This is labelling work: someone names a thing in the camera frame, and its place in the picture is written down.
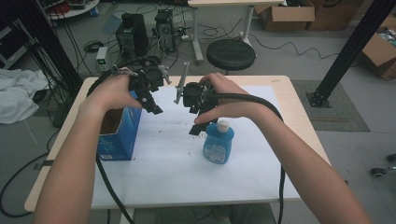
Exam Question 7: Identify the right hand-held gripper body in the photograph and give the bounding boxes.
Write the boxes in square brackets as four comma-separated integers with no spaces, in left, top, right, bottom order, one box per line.
[173,61,219,116]

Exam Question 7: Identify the light wooden table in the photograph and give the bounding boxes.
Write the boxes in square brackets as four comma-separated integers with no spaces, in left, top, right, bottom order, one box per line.
[23,75,332,213]

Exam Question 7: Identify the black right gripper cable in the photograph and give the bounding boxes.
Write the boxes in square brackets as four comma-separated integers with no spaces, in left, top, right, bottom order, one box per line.
[208,92,287,224]

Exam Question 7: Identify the black metal stand post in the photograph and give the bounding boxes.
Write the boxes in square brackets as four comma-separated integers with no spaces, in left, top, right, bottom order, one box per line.
[305,0,396,108]

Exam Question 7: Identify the coiled black cable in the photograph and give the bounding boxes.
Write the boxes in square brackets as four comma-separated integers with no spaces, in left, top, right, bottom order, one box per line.
[83,40,105,53]

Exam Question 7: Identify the thin black floor cable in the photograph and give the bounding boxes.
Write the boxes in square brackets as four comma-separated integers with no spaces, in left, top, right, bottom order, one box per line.
[247,32,341,61]

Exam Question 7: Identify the black stand with cables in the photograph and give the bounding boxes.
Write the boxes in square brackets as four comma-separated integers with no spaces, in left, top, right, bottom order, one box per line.
[8,0,84,95]

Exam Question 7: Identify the black round stool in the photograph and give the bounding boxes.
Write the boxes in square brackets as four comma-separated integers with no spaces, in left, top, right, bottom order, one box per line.
[205,38,257,76]

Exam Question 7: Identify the white cloth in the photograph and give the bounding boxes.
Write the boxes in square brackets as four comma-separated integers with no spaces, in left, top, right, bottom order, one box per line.
[0,67,50,125]

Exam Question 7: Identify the large black computer tower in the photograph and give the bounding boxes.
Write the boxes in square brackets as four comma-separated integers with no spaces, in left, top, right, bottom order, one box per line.
[115,12,150,60]

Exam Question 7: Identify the blue cardboard box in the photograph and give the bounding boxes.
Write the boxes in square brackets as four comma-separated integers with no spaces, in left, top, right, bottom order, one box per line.
[96,90,143,162]

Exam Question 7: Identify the blue bottle with white cap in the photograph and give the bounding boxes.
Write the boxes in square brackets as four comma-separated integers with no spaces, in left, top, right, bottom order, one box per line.
[202,119,235,165]

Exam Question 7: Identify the white power supply unit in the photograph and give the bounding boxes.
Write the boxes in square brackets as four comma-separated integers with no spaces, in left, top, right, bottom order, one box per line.
[95,46,109,75]

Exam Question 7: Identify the slim black computer tower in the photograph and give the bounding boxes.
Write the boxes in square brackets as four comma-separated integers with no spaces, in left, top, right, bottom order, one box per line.
[154,8,177,54]

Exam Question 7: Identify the person's right hand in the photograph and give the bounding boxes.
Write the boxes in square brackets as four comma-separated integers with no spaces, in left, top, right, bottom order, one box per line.
[193,72,260,126]

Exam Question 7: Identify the closed brown cardboard box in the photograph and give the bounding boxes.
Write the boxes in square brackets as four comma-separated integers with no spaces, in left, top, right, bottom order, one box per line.
[307,0,366,32]

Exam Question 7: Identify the person's left hand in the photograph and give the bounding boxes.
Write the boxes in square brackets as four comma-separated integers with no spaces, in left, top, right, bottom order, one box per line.
[81,72,145,114]

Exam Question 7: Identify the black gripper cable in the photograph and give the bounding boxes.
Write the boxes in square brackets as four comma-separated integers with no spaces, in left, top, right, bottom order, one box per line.
[208,92,287,224]
[86,56,136,224]

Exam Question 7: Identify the white desk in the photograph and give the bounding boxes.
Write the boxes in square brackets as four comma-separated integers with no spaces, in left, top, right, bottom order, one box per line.
[187,0,288,65]

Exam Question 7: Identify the caster wheel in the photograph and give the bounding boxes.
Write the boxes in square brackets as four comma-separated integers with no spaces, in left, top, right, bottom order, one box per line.
[370,165,396,178]

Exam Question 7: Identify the grey floor mat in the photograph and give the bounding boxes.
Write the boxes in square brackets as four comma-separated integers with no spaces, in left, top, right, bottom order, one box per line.
[290,79,372,133]

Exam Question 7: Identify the cardboard box with contents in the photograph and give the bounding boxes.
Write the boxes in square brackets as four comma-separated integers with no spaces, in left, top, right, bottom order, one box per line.
[360,14,396,80]

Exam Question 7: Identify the black floor cable loop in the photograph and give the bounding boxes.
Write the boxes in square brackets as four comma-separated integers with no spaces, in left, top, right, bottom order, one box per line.
[0,130,61,218]

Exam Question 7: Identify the round white table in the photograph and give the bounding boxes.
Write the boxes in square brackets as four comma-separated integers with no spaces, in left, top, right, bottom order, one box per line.
[36,0,101,21]

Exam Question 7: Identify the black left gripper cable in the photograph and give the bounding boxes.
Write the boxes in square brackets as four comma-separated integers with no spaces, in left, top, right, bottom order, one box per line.
[86,56,136,224]

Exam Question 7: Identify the white table mat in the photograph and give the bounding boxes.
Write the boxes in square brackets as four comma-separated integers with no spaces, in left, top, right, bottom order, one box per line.
[91,85,302,210]

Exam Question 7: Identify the flat open cardboard box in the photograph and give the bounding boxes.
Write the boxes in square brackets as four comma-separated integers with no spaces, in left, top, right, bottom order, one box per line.
[254,0,316,32]

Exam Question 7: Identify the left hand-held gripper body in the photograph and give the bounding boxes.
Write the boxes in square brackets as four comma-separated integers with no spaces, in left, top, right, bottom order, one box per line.
[128,57,173,95]

